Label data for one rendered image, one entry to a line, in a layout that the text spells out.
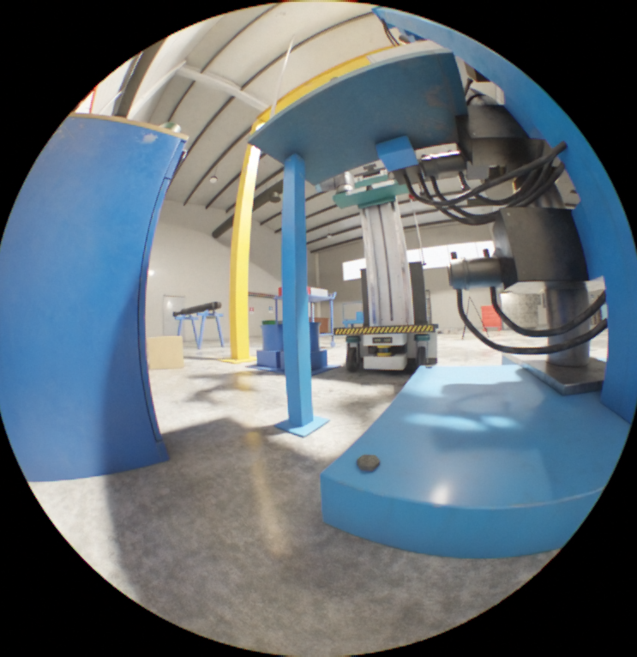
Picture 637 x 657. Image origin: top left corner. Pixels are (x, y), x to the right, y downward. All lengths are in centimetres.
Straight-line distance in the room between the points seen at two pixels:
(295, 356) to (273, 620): 60
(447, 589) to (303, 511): 27
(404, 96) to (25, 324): 112
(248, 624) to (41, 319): 59
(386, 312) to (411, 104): 137
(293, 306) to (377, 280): 114
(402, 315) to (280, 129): 136
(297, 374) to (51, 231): 78
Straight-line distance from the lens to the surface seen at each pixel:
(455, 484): 30
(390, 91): 79
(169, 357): 209
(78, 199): 63
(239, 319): 229
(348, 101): 79
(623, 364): 60
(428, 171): 93
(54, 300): 55
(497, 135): 85
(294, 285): 61
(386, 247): 174
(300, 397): 63
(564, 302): 91
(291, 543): 37
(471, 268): 72
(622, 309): 60
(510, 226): 62
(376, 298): 161
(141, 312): 52
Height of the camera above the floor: 31
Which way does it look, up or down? level
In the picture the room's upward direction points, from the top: 2 degrees counter-clockwise
